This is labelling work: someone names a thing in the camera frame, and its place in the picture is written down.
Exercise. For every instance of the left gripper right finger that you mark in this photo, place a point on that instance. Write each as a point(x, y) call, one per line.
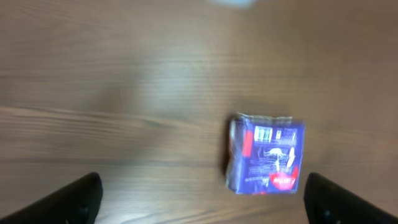
point(328, 202)

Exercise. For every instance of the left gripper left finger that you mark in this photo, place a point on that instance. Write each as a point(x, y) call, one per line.
point(76, 203)

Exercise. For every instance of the purple sanitary pad pack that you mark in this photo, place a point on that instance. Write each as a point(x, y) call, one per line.
point(265, 154)

